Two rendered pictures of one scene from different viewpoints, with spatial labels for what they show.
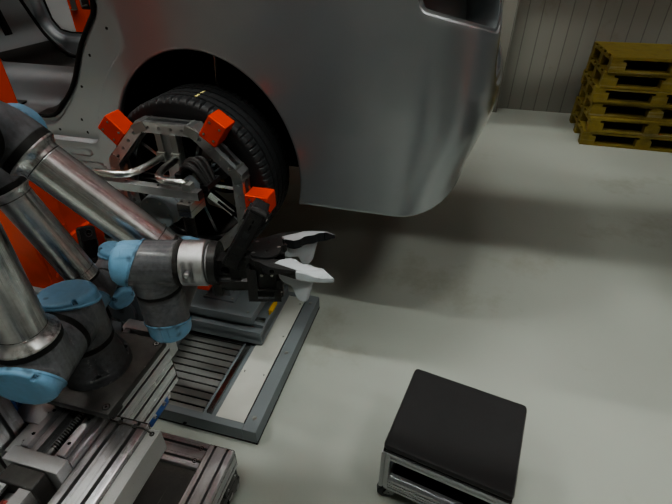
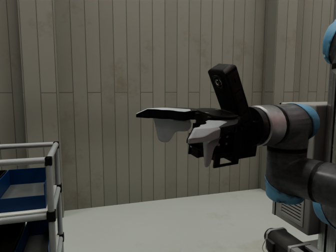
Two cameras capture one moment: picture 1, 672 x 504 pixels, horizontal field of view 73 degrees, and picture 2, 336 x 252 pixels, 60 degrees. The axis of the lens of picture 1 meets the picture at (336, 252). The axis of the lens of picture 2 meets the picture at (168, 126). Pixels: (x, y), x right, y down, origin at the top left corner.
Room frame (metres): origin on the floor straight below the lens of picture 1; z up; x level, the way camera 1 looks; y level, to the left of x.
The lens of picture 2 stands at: (0.95, -0.20, 1.28)
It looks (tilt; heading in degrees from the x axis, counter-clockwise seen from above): 7 degrees down; 148
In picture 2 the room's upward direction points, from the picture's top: straight up
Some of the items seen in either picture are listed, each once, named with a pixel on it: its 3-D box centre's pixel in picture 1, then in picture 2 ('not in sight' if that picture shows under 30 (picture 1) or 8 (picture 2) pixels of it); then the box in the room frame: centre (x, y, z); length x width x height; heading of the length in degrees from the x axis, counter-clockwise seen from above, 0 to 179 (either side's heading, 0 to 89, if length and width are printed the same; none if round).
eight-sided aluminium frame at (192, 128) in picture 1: (183, 190); not in sight; (1.55, 0.58, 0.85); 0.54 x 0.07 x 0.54; 75
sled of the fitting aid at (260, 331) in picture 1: (228, 304); not in sight; (1.71, 0.54, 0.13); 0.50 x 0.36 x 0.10; 75
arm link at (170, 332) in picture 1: (168, 302); (292, 174); (0.61, 0.30, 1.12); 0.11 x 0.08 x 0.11; 0
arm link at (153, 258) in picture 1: (151, 264); (288, 124); (0.59, 0.30, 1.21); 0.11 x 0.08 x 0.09; 90
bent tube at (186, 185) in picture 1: (179, 161); not in sight; (1.41, 0.52, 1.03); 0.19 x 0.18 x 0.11; 165
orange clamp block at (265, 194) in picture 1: (260, 200); not in sight; (1.47, 0.28, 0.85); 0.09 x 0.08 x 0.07; 75
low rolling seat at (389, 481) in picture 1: (451, 451); not in sight; (0.90, -0.40, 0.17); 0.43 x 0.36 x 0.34; 65
